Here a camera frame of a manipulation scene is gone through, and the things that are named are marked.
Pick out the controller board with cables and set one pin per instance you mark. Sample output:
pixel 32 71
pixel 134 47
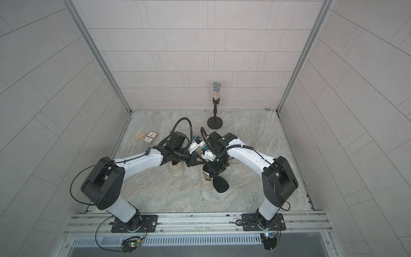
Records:
pixel 131 244
pixel 269 241

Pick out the right controller board with cables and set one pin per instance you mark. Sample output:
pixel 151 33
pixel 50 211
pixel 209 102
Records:
pixel 269 241

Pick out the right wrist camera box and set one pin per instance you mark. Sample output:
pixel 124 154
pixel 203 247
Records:
pixel 207 154

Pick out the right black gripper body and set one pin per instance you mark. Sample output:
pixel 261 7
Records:
pixel 219 163

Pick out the white perforated vent strip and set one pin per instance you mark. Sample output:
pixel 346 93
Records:
pixel 171 240

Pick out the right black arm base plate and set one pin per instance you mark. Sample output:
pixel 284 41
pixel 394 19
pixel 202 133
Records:
pixel 256 222

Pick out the small printed card box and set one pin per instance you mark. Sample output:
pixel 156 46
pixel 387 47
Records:
pixel 150 137

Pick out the cream canvas sneaker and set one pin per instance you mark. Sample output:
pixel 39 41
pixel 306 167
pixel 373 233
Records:
pixel 206 181
pixel 176 168

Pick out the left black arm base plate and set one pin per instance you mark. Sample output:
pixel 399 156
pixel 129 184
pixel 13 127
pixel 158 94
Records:
pixel 138 224

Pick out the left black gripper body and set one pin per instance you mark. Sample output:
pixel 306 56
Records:
pixel 183 155

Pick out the left controller board with cables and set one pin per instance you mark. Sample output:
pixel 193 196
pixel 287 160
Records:
pixel 131 244

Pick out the black insole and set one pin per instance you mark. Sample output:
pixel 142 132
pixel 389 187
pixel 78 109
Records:
pixel 220 184

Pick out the black microphone stand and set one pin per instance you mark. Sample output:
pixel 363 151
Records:
pixel 215 122

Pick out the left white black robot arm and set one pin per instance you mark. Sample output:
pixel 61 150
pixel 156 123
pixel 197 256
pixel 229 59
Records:
pixel 104 183

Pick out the aluminium mounting rail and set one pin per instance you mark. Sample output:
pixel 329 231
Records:
pixel 202 223

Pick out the small wooden block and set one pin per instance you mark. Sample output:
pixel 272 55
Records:
pixel 140 137

